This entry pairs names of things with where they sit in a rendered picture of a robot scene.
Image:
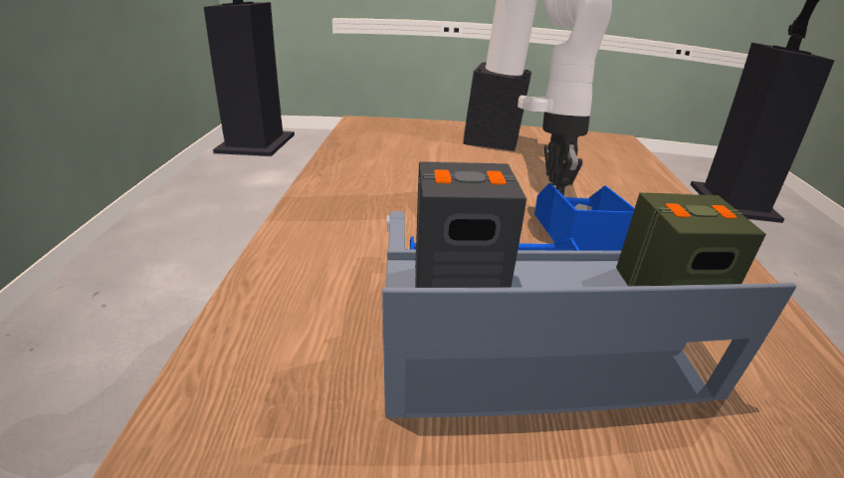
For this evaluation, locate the olive green case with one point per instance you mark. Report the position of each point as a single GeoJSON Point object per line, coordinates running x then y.
{"type": "Point", "coordinates": [687, 239]}

